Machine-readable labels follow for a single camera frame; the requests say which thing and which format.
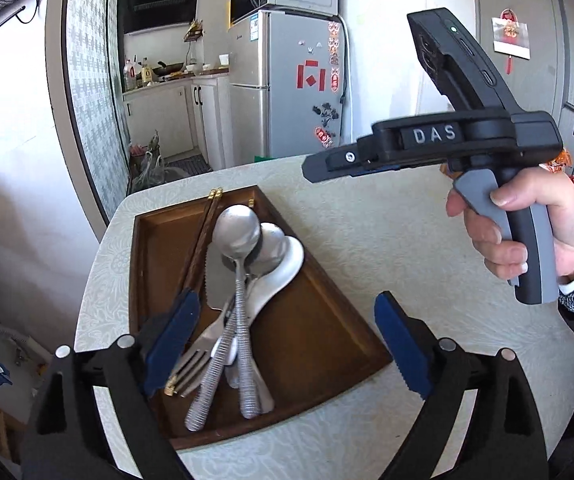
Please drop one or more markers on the white ceramic spoon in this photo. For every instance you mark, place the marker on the white ceramic spoon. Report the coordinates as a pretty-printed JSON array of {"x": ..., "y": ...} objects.
[{"x": 287, "y": 270}]

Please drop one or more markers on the dark floor mat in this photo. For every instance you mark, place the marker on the dark floor mat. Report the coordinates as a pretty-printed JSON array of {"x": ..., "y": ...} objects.
[{"x": 187, "y": 164}]

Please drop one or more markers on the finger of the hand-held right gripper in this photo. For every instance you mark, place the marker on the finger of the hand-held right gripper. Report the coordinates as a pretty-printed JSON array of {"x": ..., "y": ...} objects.
[
  {"x": 392, "y": 166},
  {"x": 332, "y": 165}
]

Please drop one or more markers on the plastic bags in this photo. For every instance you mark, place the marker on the plastic bags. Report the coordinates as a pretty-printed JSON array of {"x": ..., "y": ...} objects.
[{"x": 149, "y": 167}]

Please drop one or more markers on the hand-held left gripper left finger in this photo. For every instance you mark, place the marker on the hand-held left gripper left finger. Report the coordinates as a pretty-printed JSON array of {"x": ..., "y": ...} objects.
[{"x": 174, "y": 340}]

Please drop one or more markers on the red square fridge sticker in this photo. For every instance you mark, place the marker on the red square fridge sticker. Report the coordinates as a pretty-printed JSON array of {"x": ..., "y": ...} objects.
[{"x": 311, "y": 75}]

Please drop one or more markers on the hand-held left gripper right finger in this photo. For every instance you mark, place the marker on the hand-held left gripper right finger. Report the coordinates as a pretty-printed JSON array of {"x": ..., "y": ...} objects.
[{"x": 402, "y": 345}]

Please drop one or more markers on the large steel spoon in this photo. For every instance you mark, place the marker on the large steel spoon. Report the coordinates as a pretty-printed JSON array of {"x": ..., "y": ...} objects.
[{"x": 239, "y": 232}]

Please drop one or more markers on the orange snack packet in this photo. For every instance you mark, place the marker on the orange snack packet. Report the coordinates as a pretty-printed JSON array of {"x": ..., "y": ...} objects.
[{"x": 562, "y": 159}]

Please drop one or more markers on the white kitchen cabinet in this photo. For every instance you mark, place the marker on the white kitchen cabinet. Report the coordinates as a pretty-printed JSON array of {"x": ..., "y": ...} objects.
[{"x": 167, "y": 115}]

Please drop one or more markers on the person's right hand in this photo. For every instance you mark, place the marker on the person's right hand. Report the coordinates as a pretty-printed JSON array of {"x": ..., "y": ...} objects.
[{"x": 567, "y": 220}]

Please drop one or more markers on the brown wooden tray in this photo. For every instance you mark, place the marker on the brown wooden tray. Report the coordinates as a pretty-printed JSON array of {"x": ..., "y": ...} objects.
[{"x": 317, "y": 330}]

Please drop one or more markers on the round red fridge sticker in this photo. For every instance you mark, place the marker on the round red fridge sticker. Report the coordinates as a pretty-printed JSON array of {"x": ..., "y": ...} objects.
[{"x": 324, "y": 136}]

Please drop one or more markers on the hanging wall calendar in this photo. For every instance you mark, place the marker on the hanging wall calendar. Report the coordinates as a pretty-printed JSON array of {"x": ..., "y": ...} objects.
[{"x": 511, "y": 35}]

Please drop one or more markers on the clear oil bottle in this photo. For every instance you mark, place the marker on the clear oil bottle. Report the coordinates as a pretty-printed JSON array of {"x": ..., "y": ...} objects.
[{"x": 130, "y": 74}]

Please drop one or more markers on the black range hood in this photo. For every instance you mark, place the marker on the black range hood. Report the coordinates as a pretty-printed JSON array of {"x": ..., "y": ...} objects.
[{"x": 159, "y": 2}]

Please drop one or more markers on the patterned glass sliding door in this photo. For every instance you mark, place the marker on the patterned glass sliding door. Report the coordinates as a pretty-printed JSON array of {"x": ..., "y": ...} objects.
[{"x": 92, "y": 85}]

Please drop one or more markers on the black flower fridge magnets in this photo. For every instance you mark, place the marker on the black flower fridge magnets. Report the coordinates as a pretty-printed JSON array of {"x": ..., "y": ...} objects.
[{"x": 326, "y": 110}]

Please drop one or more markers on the strip of red mask stickers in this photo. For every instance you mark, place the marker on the strip of red mask stickers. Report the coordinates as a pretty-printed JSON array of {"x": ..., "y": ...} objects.
[{"x": 335, "y": 55}]

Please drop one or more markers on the silver refrigerator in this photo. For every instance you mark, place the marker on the silver refrigerator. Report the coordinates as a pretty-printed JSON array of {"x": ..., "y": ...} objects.
[{"x": 287, "y": 125}]

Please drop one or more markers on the steel fork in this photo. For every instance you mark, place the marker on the steel fork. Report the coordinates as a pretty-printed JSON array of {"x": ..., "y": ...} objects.
[{"x": 202, "y": 355}]

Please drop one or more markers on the yellow label bottle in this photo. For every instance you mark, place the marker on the yellow label bottle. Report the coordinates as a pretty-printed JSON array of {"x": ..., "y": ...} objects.
[{"x": 146, "y": 74}]

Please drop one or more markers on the black wok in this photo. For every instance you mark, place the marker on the black wok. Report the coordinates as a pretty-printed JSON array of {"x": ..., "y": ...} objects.
[{"x": 167, "y": 67}]

